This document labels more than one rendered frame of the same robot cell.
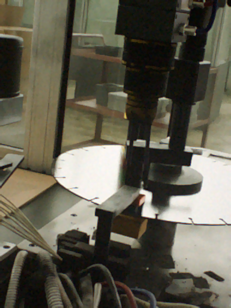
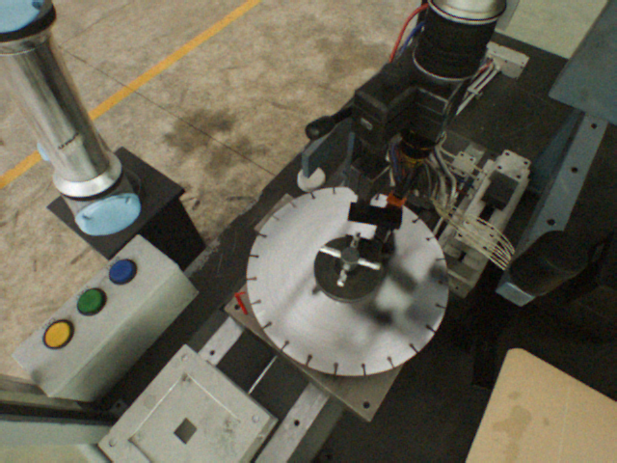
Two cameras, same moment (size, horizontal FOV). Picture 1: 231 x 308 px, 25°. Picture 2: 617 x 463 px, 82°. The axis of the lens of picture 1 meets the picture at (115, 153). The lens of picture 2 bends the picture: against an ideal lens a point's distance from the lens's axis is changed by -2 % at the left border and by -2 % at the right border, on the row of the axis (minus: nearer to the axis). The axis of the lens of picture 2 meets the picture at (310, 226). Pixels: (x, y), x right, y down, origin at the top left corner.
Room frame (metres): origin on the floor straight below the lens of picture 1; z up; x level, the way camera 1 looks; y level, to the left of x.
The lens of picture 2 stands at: (0.97, -0.06, 1.51)
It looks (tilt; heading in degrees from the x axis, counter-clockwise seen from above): 60 degrees down; 198
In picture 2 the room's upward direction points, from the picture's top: 1 degrees counter-clockwise
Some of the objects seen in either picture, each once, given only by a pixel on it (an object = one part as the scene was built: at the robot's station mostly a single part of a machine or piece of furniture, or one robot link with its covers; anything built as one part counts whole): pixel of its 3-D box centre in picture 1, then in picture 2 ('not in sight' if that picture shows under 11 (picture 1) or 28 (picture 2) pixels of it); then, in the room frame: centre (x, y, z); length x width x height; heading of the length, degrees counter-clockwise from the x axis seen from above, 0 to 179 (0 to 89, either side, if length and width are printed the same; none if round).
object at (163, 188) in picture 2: not in sight; (166, 258); (0.62, -0.69, 0.37); 0.40 x 0.40 x 0.75; 71
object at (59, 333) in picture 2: not in sight; (61, 335); (0.96, -0.51, 0.89); 0.04 x 0.04 x 0.02
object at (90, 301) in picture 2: not in sight; (92, 302); (0.89, -0.49, 0.90); 0.04 x 0.04 x 0.02
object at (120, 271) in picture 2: not in sight; (122, 272); (0.83, -0.46, 0.90); 0.04 x 0.04 x 0.02
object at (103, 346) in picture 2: not in sight; (118, 318); (0.90, -0.47, 0.82); 0.28 x 0.11 x 0.15; 161
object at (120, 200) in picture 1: (117, 224); (404, 191); (0.54, -0.01, 0.95); 0.10 x 0.03 x 0.07; 161
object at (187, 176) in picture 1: (165, 168); (347, 265); (0.72, -0.08, 0.96); 0.11 x 0.11 x 0.03
